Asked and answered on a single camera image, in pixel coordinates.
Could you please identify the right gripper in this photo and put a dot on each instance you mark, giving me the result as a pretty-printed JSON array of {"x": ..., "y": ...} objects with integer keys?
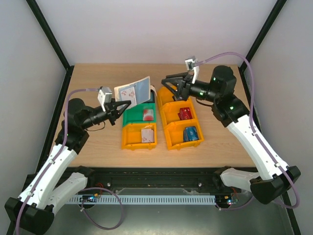
[{"x": 183, "y": 87}]

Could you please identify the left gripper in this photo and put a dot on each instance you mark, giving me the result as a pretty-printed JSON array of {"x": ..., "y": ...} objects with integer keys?
[{"x": 111, "y": 109}]

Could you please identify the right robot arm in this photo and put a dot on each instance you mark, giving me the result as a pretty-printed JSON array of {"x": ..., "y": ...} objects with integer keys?
[{"x": 274, "y": 176}]

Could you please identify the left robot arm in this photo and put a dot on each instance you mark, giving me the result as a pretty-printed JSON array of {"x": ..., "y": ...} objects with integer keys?
[{"x": 35, "y": 208}]

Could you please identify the red white card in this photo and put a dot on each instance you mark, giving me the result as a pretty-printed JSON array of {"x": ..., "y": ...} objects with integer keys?
[{"x": 148, "y": 115}]

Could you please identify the blue card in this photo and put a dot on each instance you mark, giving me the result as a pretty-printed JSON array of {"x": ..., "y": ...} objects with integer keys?
[{"x": 190, "y": 134}]

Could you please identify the green bin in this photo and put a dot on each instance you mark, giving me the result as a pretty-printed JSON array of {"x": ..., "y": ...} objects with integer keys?
[{"x": 135, "y": 114}]

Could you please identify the yellow bin back right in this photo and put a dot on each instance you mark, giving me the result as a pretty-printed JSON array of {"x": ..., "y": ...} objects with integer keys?
[{"x": 165, "y": 99}]

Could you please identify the yellow bin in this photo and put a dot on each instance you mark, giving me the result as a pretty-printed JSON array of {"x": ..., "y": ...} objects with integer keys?
[
  {"x": 174, "y": 111},
  {"x": 132, "y": 136},
  {"x": 174, "y": 134},
  {"x": 165, "y": 99}
]

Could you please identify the yellow bin front left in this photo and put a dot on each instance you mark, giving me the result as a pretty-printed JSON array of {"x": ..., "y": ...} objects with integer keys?
[{"x": 132, "y": 136}]

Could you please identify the black bin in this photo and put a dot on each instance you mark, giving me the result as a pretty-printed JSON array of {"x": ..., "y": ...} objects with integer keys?
[{"x": 153, "y": 96}]

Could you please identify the yellow bin middle right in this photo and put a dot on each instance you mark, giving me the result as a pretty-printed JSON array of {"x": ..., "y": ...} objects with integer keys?
[{"x": 174, "y": 111}]

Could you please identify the yellow bin front right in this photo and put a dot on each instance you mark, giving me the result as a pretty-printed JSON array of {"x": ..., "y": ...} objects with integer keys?
[{"x": 174, "y": 134}]

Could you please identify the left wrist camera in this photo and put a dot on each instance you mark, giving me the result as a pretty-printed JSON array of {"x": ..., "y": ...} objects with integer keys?
[{"x": 104, "y": 96}]

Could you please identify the grey cable duct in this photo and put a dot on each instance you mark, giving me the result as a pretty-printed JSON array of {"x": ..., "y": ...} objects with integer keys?
[{"x": 144, "y": 200}]

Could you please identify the black aluminium frame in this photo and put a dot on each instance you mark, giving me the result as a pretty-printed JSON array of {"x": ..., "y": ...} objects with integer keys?
[{"x": 155, "y": 175}]

